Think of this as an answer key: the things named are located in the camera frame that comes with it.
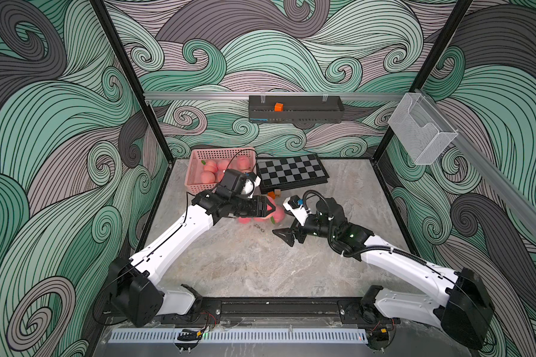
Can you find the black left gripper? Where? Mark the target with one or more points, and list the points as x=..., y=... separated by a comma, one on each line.
x=257, y=210

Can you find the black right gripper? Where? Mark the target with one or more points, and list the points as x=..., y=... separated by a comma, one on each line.
x=290, y=235

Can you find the peach with leaf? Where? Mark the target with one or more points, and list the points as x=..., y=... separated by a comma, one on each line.
x=278, y=215

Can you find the peach cracked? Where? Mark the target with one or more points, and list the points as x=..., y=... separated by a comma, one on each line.
x=211, y=167

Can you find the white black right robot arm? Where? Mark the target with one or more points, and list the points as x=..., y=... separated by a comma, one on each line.
x=457, y=302

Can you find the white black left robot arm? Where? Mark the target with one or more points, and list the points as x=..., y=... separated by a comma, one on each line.
x=133, y=284

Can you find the pink perforated plastic basket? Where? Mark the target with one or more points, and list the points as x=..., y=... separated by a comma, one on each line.
x=200, y=156

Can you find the black folding chess board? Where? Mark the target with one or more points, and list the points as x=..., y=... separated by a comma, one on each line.
x=291, y=173

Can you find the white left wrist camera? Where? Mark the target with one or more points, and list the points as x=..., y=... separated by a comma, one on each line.
x=251, y=181

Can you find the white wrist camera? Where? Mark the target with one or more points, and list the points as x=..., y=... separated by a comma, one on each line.
x=295, y=206
x=251, y=181

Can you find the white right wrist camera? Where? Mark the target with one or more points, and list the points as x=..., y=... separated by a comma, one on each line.
x=295, y=206

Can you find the black wall shelf tray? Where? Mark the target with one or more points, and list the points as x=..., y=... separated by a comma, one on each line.
x=303, y=112

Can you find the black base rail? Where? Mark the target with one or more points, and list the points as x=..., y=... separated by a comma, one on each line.
x=231, y=311

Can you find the white vented cable duct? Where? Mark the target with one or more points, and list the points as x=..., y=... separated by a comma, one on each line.
x=244, y=336

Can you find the aluminium wall rail back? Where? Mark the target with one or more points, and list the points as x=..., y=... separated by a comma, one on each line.
x=244, y=96

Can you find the aluminium wall rail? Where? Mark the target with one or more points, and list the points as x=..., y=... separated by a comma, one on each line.
x=244, y=96
x=488, y=171

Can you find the clear acrylic wall holder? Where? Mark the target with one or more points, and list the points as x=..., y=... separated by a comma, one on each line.
x=422, y=128

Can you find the black frame post right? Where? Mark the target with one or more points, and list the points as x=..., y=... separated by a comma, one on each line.
x=442, y=41

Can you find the black frame post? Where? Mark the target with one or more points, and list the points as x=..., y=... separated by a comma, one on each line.
x=112, y=35
x=442, y=41

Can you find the aluminium wall rail right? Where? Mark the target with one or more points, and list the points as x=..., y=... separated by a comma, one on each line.
x=488, y=171

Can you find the black frame post left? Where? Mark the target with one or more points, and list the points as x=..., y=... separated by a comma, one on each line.
x=112, y=35

